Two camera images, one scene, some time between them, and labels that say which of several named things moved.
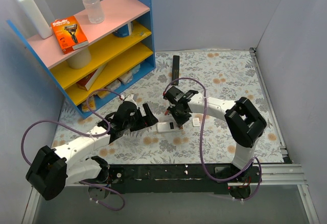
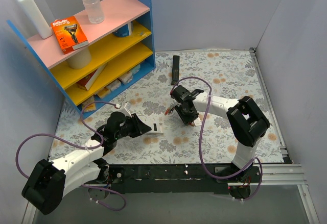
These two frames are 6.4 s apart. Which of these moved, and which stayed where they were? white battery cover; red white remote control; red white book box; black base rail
Moved: red white remote control
Stayed: black base rail; white battery cover; red white book box
